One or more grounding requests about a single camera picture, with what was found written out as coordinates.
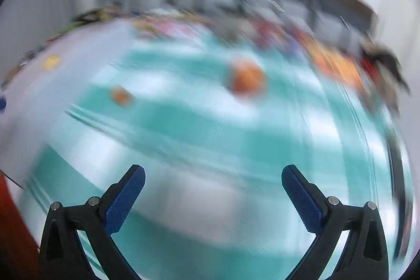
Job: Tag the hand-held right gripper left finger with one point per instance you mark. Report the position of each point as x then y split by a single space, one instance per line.
126 201

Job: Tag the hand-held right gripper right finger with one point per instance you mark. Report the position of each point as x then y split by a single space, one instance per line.
302 201

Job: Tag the small orange tangerine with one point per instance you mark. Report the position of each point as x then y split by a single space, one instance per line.
120 95

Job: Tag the white shallow box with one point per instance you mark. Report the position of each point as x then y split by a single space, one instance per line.
65 93

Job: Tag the yellow fruit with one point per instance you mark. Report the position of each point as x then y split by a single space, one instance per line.
51 62

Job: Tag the green white checked blanket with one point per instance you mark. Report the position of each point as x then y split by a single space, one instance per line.
213 135

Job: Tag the red clothing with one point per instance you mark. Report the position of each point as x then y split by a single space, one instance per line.
14 234

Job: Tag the large red apple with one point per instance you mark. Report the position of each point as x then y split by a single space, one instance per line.
247 78

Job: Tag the orange book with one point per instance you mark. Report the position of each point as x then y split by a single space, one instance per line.
334 65

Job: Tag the dark bag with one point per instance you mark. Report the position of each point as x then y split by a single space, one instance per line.
387 60

